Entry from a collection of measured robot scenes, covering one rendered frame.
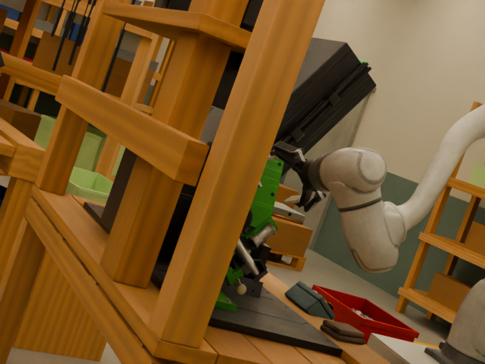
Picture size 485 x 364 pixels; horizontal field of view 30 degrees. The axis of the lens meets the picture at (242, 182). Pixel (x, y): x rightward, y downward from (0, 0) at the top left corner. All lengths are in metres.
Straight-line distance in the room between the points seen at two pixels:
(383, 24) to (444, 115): 1.86
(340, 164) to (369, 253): 0.21
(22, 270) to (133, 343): 1.29
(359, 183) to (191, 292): 0.44
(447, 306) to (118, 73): 4.65
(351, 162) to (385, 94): 9.15
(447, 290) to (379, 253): 6.84
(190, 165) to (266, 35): 0.31
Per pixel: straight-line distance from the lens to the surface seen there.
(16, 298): 3.24
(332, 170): 2.02
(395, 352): 2.51
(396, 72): 11.10
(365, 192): 2.01
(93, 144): 5.20
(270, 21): 1.80
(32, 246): 3.20
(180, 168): 1.85
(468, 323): 2.55
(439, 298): 8.91
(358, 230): 2.02
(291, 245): 9.20
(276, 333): 2.17
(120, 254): 2.18
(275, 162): 2.56
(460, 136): 2.21
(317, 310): 2.54
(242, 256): 2.47
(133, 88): 5.09
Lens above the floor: 1.37
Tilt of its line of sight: 4 degrees down
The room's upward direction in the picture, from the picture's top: 20 degrees clockwise
